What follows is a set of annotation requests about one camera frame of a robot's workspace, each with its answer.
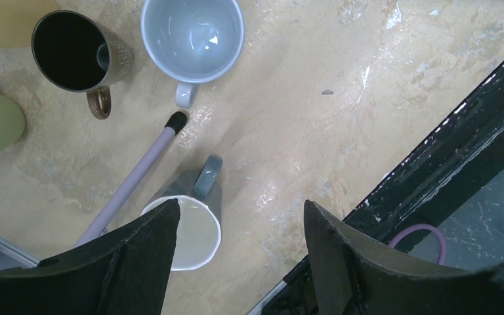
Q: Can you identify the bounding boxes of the white music stand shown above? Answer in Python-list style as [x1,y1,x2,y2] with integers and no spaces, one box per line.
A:
[0,111,190,275]

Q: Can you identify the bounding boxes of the yellow cup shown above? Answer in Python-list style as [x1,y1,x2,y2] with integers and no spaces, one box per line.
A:
[0,0,59,48]

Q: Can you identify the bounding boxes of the aluminium frame rail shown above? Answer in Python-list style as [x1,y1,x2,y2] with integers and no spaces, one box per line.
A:
[0,221,41,268]

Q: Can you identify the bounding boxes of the dark grey faceted mug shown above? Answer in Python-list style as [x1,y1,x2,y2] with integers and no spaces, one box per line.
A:
[142,154,222,272]

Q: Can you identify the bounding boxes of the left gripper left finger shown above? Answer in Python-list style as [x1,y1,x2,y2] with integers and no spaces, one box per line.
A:
[0,199,180,314]

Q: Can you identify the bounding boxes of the light grey mug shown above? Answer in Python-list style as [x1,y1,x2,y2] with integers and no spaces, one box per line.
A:
[140,0,245,109]

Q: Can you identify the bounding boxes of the black base bar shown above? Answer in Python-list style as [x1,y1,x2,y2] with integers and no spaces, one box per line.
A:
[251,61,504,314]

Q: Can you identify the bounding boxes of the brown mug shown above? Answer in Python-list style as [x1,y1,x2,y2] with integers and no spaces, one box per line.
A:
[31,10,133,120]

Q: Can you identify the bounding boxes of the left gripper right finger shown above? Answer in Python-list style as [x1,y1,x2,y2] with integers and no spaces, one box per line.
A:
[304,200,504,314]

